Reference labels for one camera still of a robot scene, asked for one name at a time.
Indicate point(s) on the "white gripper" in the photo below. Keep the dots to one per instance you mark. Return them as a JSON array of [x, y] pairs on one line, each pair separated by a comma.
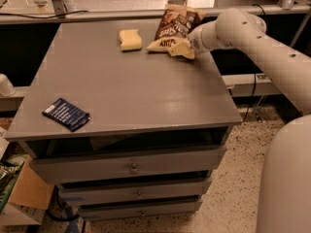
[[195, 42]]

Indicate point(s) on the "brown sea salt chip bag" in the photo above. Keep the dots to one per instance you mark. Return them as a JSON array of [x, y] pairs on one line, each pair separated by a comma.
[[176, 24]]

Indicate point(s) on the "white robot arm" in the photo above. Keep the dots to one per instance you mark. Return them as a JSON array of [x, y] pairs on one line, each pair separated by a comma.
[[285, 183]]

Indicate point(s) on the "blue rxbar blueberry wrapper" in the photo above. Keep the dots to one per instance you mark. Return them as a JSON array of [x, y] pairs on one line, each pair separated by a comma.
[[66, 114]]

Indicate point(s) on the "green snack bag in box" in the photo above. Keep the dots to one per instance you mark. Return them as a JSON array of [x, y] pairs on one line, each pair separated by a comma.
[[9, 172]]

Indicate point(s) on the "yellow sponge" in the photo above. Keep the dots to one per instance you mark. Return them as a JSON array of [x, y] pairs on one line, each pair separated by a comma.
[[130, 39]]

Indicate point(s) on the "grey drawer cabinet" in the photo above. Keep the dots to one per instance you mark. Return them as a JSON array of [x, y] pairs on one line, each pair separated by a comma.
[[136, 100]]

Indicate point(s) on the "middle grey drawer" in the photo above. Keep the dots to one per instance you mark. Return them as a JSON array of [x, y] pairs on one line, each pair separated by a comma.
[[134, 191]]

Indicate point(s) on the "grey drawer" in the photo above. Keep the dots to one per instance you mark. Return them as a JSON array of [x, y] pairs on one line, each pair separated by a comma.
[[127, 164], [134, 191], [142, 208]]

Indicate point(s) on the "bottom grey drawer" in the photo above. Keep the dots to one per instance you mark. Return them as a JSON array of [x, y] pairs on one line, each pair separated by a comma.
[[142, 208]]

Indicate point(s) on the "top grey drawer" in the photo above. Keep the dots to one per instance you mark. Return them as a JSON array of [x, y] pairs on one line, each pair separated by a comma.
[[127, 164]]

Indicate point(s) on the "white cylinder object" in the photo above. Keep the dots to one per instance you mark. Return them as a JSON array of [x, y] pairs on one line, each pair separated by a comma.
[[6, 87]]

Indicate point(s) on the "cardboard box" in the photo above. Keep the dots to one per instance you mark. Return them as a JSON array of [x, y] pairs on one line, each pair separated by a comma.
[[26, 197]]

